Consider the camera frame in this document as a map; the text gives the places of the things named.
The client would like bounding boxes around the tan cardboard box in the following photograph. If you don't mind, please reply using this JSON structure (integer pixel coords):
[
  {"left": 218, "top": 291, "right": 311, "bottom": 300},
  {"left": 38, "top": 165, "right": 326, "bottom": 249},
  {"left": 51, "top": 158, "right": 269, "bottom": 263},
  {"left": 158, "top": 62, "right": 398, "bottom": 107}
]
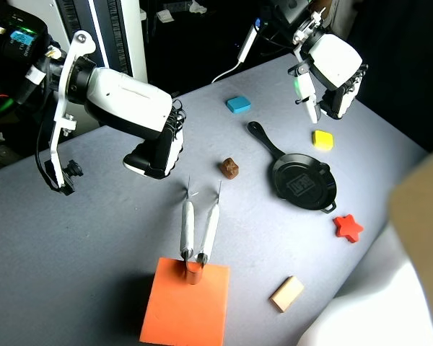
[{"left": 388, "top": 138, "right": 433, "bottom": 346}]

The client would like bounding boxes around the blue block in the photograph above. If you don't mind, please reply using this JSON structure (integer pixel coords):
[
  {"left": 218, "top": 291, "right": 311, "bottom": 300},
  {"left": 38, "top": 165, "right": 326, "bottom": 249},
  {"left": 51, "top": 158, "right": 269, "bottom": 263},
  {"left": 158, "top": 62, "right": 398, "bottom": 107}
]
[{"left": 226, "top": 95, "right": 253, "bottom": 115}]

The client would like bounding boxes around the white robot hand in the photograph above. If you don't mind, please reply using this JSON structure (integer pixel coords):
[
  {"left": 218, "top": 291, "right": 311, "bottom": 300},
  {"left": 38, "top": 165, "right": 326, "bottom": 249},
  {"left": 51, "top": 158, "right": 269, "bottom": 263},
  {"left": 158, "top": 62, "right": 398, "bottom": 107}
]
[
  {"left": 85, "top": 66, "right": 187, "bottom": 180},
  {"left": 287, "top": 32, "right": 369, "bottom": 125}
]

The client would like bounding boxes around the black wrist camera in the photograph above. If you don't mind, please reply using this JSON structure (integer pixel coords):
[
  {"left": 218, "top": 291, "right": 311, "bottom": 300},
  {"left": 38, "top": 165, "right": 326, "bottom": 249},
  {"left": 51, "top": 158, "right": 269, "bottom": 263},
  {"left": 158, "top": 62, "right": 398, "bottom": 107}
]
[{"left": 45, "top": 158, "right": 84, "bottom": 198}]

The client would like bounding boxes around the black toy frying pan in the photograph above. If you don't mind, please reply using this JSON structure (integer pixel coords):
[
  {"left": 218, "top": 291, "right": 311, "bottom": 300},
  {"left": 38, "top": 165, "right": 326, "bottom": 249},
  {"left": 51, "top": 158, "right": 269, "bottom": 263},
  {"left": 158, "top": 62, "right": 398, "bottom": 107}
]
[{"left": 247, "top": 120, "right": 338, "bottom": 214}]

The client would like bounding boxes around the small brown rock-like block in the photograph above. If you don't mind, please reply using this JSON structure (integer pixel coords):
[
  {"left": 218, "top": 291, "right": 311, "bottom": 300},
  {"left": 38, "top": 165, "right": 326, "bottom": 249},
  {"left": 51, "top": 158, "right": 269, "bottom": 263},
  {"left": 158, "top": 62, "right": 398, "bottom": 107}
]
[{"left": 218, "top": 157, "right": 240, "bottom": 179}]

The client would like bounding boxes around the person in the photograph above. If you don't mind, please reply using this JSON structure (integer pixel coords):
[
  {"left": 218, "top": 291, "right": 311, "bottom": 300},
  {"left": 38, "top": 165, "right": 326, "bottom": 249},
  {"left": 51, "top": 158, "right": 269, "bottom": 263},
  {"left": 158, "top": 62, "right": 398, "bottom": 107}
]
[{"left": 307, "top": 0, "right": 351, "bottom": 39}]

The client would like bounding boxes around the large orange foam block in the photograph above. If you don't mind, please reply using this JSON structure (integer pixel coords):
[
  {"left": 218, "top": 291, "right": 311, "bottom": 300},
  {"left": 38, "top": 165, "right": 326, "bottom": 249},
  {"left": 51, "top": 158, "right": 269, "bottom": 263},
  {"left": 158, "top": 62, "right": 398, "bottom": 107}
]
[{"left": 139, "top": 256, "right": 231, "bottom": 346}]

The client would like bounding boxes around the white crumpled item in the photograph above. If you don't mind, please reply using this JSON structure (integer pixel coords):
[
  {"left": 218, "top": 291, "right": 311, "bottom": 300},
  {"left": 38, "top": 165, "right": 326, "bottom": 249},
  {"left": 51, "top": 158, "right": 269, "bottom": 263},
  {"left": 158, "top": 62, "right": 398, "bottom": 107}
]
[{"left": 188, "top": 0, "right": 209, "bottom": 15}]

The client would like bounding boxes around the grey table cloth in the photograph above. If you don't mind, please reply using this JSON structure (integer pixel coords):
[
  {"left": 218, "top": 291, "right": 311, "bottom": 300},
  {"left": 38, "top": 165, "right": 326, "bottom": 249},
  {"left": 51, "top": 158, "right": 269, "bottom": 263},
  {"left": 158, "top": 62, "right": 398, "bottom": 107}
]
[{"left": 0, "top": 53, "right": 429, "bottom": 346}]

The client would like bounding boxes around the wooden rectangular block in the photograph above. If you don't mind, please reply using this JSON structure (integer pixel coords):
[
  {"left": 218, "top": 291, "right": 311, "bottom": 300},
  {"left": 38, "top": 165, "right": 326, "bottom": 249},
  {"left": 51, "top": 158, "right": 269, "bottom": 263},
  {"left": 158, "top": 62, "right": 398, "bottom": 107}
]
[{"left": 268, "top": 275, "right": 305, "bottom": 314}]

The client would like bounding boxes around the red star block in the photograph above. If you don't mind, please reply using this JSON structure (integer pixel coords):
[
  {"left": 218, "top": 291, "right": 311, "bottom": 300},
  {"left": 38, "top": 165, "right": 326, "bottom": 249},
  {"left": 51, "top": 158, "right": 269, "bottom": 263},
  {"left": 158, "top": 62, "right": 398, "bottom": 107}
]
[{"left": 332, "top": 213, "right": 365, "bottom": 244}]

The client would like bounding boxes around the white power strip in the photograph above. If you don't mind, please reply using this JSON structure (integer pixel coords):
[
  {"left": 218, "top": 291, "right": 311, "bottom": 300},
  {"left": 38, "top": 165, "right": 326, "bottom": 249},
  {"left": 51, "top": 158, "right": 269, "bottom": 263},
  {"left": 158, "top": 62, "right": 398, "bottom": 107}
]
[{"left": 236, "top": 19, "right": 263, "bottom": 65}]

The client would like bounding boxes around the white power cable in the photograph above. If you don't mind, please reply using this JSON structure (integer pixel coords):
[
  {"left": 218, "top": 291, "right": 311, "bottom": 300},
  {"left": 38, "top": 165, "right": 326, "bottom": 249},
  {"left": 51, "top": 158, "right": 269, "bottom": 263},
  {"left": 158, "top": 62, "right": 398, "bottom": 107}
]
[{"left": 211, "top": 61, "right": 243, "bottom": 84}]

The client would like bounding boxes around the yellow block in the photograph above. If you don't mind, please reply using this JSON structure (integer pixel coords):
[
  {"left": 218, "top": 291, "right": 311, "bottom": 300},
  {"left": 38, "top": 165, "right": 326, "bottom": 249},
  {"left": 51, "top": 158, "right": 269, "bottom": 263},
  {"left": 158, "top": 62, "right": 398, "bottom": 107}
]
[{"left": 312, "top": 129, "right": 335, "bottom": 151}]

